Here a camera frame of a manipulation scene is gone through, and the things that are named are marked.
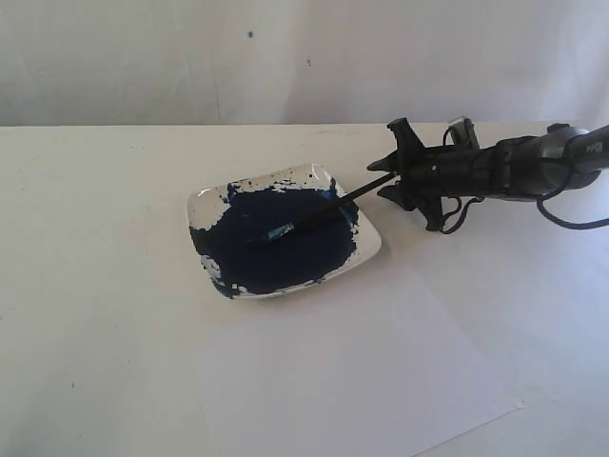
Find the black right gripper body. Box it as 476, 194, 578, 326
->
407, 146, 505, 205

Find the black paintbrush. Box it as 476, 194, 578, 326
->
246, 172, 398, 251

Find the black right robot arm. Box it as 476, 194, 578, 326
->
367, 117, 608, 234

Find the white dish with blue paint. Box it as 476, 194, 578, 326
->
187, 164, 382, 299

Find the white paper sheet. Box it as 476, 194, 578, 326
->
198, 263, 516, 456

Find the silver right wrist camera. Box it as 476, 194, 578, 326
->
448, 116, 480, 149

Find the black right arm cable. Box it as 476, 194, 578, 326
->
440, 126, 609, 237

